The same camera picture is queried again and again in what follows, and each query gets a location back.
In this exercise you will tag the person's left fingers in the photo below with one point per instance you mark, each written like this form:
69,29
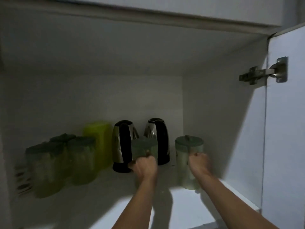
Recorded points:
136,163

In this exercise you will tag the white wall cabinet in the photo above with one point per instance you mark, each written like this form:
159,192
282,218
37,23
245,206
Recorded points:
119,69

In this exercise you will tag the steel and black electric kettle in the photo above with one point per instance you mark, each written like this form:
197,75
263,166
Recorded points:
160,138
122,145

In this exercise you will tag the striped stack of dishes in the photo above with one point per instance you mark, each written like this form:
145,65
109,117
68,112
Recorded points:
23,180

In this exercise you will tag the metal cabinet hinge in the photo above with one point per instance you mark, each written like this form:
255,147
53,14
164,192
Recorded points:
264,71

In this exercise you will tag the person's right fingers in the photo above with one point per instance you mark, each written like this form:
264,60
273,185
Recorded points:
195,156

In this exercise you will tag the person's right hand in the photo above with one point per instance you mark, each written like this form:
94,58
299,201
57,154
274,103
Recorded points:
199,163

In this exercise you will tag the person's left hand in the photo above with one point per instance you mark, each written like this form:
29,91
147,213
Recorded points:
144,167

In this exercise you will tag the green translucent pitcher with lid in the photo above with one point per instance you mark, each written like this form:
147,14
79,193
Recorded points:
144,146
46,169
62,138
82,159
184,150

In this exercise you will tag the white cabinet door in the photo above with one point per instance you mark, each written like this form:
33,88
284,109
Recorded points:
284,131

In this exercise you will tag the person's right forearm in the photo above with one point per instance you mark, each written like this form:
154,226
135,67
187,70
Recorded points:
228,200

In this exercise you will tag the lime green plastic container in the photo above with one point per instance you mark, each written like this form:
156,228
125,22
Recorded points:
100,133

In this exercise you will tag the person's left forearm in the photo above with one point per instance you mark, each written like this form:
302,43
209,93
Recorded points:
137,205

